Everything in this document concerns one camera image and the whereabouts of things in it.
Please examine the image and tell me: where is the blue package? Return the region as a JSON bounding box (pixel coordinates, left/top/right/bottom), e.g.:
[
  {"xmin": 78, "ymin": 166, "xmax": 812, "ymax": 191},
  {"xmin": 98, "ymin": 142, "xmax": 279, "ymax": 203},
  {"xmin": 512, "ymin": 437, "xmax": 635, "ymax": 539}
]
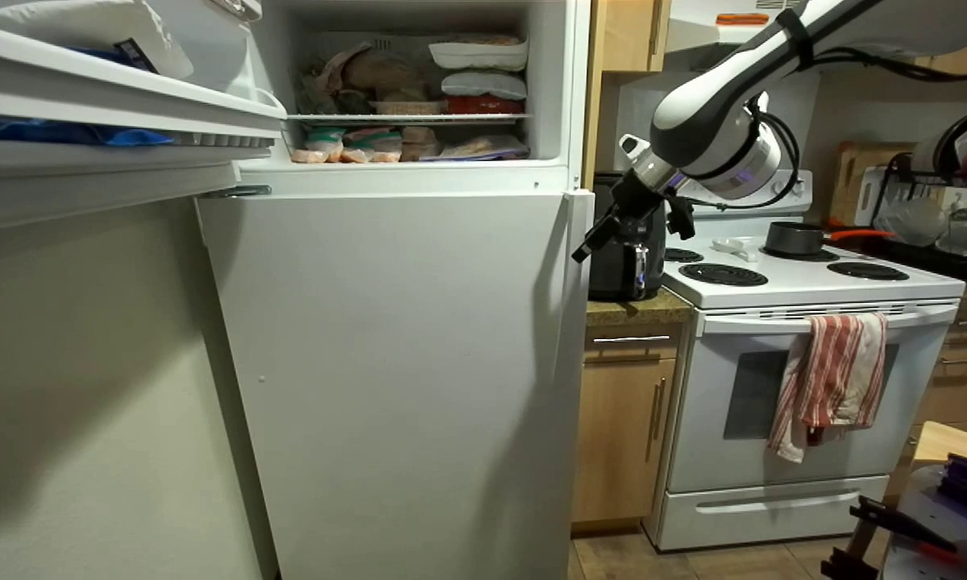
[{"xmin": 0, "ymin": 113, "xmax": 176, "ymax": 151}]

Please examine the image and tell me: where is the red white striped towel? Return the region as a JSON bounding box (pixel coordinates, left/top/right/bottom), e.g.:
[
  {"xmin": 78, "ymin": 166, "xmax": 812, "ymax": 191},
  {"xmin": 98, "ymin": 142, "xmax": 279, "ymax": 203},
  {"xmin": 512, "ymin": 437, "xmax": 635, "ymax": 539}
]
[{"xmin": 766, "ymin": 309, "xmax": 894, "ymax": 468}]

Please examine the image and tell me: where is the light wooden board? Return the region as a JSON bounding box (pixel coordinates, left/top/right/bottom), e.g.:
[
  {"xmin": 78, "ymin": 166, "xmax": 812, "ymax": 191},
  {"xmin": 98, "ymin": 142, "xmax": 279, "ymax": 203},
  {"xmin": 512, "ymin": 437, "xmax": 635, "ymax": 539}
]
[{"xmin": 913, "ymin": 420, "xmax": 967, "ymax": 470}]

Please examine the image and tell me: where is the white flat frozen package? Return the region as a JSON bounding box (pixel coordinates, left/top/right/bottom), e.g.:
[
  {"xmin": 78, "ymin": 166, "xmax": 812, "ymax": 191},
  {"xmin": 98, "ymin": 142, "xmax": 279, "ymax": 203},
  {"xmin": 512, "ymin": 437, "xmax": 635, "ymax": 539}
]
[
  {"xmin": 439, "ymin": 70, "xmax": 530, "ymax": 105},
  {"xmin": 429, "ymin": 39, "xmax": 530, "ymax": 73}
]

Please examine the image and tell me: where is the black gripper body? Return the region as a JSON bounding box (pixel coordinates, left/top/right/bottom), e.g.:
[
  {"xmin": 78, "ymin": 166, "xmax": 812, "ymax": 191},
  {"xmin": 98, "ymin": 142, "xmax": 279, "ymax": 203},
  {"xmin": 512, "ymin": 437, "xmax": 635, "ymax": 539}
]
[{"xmin": 610, "ymin": 171, "xmax": 671, "ymax": 226}]

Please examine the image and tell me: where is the black orange clamp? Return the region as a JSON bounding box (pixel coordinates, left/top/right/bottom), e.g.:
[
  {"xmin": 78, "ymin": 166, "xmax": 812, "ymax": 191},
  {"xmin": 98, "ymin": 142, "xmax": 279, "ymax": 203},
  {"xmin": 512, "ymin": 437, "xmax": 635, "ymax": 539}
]
[{"xmin": 820, "ymin": 493, "xmax": 964, "ymax": 580}]

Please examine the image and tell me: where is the red frozen package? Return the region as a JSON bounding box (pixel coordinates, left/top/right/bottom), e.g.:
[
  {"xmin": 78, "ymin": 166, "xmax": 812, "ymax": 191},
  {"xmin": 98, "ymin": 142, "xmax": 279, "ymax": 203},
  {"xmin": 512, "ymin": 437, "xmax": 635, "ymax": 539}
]
[{"xmin": 439, "ymin": 92, "xmax": 530, "ymax": 115}]

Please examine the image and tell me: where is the black wire dish rack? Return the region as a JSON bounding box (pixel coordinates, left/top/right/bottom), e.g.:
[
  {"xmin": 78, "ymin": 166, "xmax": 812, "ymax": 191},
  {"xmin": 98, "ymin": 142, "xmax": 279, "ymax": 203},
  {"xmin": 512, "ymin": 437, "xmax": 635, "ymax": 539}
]
[{"xmin": 864, "ymin": 155, "xmax": 967, "ymax": 283}]

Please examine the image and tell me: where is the white electric stove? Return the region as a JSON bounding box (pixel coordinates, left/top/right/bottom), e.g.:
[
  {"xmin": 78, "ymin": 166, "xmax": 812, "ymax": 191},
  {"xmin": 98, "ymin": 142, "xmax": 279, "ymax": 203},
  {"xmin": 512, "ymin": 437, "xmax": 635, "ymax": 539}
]
[{"xmin": 646, "ymin": 163, "xmax": 967, "ymax": 557}]

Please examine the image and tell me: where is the green labelled frozen pack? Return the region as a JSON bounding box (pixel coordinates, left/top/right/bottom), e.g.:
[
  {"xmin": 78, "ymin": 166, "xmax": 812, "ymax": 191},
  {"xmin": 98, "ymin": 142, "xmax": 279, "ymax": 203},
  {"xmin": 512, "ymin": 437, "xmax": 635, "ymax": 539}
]
[{"xmin": 342, "ymin": 124, "xmax": 405, "ymax": 166}]

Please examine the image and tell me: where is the black saucepan red handle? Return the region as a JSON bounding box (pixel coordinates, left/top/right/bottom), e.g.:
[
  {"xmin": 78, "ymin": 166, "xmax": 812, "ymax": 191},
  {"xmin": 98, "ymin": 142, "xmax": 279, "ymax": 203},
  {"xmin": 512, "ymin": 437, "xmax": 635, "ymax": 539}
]
[{"xmin": 759, "ymin": 218, "xmax": 897, "ymax": 261}]

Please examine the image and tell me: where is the freezer wire shelf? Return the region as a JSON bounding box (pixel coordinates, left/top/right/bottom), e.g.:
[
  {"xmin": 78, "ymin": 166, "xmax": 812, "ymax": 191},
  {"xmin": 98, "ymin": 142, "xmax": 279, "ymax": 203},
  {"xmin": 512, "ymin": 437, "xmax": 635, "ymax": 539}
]
[{"xmin": 287, "ymin": 109, "xmax": 530, "ymax": 124}]

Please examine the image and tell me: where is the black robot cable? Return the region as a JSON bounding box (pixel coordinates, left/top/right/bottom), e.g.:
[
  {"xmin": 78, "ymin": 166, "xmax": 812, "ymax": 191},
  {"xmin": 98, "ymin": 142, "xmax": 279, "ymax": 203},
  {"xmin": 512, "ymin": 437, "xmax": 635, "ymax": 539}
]
[{"xmin": 802, "ymin": 41, "xmax": 967, "ymax": 88}]

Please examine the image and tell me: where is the black coffee maker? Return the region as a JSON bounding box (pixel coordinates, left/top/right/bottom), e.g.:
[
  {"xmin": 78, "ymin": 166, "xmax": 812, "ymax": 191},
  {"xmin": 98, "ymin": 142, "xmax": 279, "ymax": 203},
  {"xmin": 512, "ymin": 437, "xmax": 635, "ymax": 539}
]
[{"xmin": 589, "ymin": 171, "xmax": 671, "ymax": 305}]

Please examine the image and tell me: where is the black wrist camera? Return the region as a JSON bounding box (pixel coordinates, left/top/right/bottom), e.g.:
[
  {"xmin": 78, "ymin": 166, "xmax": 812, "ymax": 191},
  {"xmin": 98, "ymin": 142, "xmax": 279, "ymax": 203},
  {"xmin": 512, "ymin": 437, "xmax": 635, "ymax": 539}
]
[{"xmin": 663, "ymin": 191, "xmax": 700, "ymax": 241}]

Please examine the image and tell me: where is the brown frozen food bag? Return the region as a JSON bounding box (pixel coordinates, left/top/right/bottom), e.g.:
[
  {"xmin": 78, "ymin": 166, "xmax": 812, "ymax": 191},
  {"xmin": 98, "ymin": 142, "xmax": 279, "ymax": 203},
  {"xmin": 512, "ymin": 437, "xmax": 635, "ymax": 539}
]
[{"xmin": 300, "ymin": 39, "xmax": 439, "ymax": 113}]

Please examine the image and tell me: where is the grey frozen package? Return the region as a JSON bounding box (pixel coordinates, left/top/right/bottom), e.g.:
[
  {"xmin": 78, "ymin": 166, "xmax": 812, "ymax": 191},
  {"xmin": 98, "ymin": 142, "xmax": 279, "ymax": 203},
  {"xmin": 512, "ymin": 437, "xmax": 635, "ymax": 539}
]
[{"xmin": 439, "ymin": 132, "xmax": 533, "ymax": 163}]

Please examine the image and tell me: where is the pink frozen meat pack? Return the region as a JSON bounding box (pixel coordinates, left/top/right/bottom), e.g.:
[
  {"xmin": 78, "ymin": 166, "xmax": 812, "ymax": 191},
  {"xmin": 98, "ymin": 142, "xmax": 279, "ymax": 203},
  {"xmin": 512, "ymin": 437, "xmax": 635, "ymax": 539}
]
[{"xmin": 291, "ymin": 124, "xmax": 347, "ymax": 166}]

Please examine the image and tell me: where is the wooden base cabinet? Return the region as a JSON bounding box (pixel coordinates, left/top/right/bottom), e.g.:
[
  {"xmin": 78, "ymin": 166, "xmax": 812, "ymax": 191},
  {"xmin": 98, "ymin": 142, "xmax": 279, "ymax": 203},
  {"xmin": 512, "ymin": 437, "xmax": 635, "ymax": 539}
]
[{"xmin": 570, "ymin": 318, "xmax": 693, "ymax": 539}]

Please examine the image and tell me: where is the speckled kitchen countertop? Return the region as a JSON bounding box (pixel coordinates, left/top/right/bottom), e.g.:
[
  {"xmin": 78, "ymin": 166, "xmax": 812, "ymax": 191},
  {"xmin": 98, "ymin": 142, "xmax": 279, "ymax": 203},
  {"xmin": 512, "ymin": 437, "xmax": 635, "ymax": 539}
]
[{"xmin": 582, "ymin": 287, "xmax": 697, "ymax": 339}]

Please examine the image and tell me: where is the white fridge cabinet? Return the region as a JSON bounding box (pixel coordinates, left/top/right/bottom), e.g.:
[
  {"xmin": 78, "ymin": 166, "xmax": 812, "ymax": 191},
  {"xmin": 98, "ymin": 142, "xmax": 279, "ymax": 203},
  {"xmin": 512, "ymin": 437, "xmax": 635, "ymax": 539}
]
[{"xmin": 236, "ymin": 0, "xmax": 592, "ymax": 203}]

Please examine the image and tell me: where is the white plastic bag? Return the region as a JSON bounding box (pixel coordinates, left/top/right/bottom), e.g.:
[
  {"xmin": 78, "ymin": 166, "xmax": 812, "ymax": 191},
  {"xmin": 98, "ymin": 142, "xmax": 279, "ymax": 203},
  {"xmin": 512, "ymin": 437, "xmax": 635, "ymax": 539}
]
[{"xmin": 0, "ymin": 0, "xmax": 199, "ymax": 81}]

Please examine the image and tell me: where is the white fridge door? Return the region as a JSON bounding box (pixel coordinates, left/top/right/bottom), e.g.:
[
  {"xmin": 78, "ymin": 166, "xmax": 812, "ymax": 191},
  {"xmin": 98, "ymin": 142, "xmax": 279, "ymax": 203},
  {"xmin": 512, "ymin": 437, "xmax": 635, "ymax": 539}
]
[{"xmin": 192, "ymin": 191, "xmax": 596, "ymax": 580}]

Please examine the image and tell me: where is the white freezer door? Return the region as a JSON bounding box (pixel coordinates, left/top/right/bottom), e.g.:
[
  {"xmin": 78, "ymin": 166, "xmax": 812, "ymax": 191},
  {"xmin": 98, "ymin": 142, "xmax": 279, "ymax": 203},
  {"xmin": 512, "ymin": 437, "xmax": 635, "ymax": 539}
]
[{"xmin": 0, "ymin": 0, "xmax": 291, "ymax": 238}]

